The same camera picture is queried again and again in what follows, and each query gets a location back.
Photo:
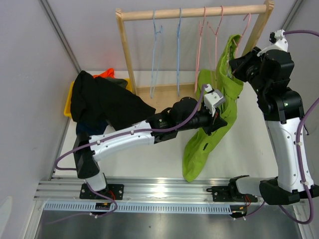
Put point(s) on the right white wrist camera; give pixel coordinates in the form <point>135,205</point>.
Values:
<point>278,42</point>

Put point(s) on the light blue hanger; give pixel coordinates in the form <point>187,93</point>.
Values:
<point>157,51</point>
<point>178,53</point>

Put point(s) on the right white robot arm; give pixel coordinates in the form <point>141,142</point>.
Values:
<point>269,74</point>

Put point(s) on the slotted grey cable duct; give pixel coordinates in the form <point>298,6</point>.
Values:
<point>144,208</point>

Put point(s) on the black shorts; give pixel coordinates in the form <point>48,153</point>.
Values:
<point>98,99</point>

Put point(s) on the dark olive shorts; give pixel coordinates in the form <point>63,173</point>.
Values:
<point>124,83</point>

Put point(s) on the aluminium mounting rail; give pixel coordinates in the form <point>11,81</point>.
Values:
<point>136,190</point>

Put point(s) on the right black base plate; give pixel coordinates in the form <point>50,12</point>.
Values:
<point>229,194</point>

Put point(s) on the orange mesh shorts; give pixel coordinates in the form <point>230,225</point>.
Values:
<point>109,73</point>

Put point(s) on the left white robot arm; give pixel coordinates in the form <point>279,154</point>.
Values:
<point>186,114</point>

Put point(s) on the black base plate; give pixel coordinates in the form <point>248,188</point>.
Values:
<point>114,191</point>
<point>229,194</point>

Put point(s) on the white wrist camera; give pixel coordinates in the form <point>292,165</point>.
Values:
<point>212,99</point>
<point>278,42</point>

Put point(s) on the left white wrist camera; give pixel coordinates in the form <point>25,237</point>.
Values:
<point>212,99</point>

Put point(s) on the navy blue shorts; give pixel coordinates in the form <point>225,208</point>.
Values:
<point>91,130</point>

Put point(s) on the wooden clothes rack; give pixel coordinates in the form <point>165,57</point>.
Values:
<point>165,94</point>

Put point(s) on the yellow plastic tray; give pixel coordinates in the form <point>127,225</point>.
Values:
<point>67,111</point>

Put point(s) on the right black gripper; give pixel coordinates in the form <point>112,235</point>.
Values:
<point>239,65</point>

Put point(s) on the pink hanger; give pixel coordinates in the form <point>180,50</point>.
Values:
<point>200,33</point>
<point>210,31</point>
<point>246,19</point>

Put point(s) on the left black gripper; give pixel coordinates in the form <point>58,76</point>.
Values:
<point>215,123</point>

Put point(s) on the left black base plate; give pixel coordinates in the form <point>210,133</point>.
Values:
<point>114,191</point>

